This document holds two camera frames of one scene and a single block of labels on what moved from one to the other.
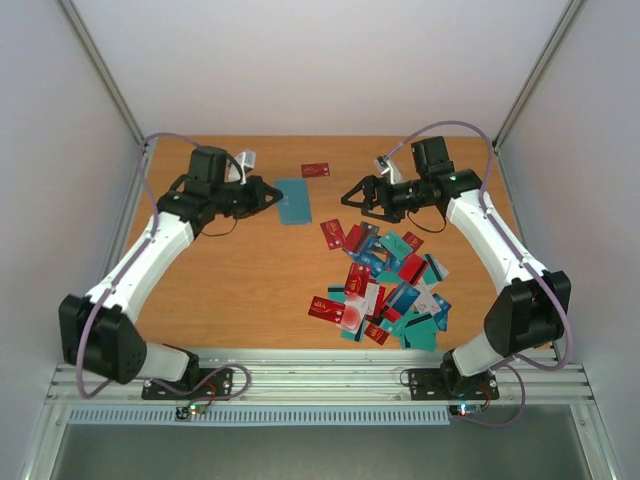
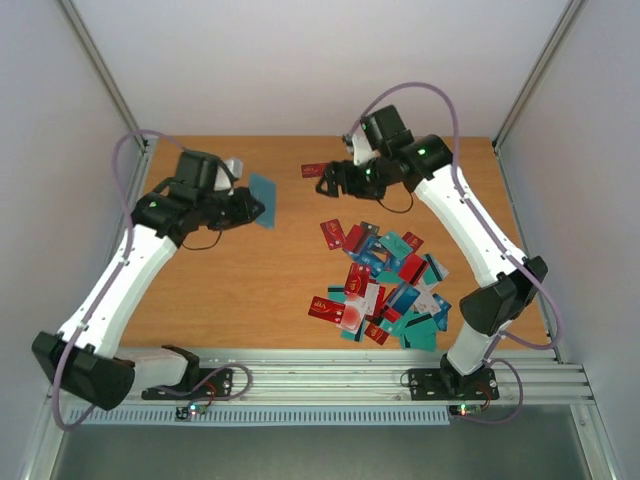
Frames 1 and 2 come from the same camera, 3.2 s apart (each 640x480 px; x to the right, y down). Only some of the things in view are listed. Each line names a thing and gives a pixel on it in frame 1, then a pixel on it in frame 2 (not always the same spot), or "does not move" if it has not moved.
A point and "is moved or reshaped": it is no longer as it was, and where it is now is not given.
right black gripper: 376,195 to 345,176
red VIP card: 328,310 does not move
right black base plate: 438,384 does not move
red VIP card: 358,280 does not move
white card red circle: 353,315 does not move
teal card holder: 295,205 is moved or reshaped
